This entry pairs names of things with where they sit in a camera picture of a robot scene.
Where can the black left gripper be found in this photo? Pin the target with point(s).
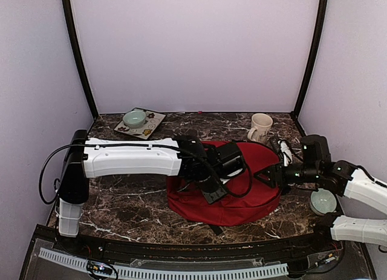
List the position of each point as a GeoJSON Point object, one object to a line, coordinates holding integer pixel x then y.
{"type": "Point", "coordinates": [213, 197]}

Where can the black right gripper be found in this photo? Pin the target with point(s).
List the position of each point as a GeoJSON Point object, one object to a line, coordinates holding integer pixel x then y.
{"type": "Point", "coordinates": [274, 169]}

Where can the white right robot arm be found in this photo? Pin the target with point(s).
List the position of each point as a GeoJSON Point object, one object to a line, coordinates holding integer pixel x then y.
{"type": "Point", "coordinates": [341, 178]}

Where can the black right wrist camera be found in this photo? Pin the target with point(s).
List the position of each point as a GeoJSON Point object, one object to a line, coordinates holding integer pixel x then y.
{"type": "Point", "coordinates": [315, 151]}

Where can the black enclosure frame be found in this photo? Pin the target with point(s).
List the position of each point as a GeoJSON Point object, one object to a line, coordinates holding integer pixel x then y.
{"type": "Point", "coordinates": [296, 246]}

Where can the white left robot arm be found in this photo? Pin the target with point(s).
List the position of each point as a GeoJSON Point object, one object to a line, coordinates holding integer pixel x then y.
{"type": "Point", "coordinates": [182, 156]}

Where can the red backpack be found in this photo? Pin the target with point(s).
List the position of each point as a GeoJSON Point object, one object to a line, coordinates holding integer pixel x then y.
{"type": "Point", "coordinates": [229, 211]}

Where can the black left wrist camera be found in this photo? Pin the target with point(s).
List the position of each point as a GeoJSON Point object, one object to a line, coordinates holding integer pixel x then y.
{"type": "Point", "coordinates": [230, 160]}

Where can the white mug with red pattern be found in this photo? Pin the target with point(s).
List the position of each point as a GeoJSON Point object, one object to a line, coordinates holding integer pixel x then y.
{"type": "Point", "coordinates": [260, 125]}

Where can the white slotted cable duct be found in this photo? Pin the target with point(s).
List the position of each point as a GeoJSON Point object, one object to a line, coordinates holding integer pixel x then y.
{"type": "Point", "coordinates": [139, 269]}

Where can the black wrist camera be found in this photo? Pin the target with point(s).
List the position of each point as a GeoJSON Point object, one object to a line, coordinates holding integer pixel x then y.
{"type": "Point", "coordinates": [230, 160]}
{"type": "Point", "coordinates": [315, 151]}

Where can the pale green ceramic bowl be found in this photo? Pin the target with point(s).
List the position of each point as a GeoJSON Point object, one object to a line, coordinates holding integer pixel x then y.
{"type": "Point", "coordinates": [134, 119]}

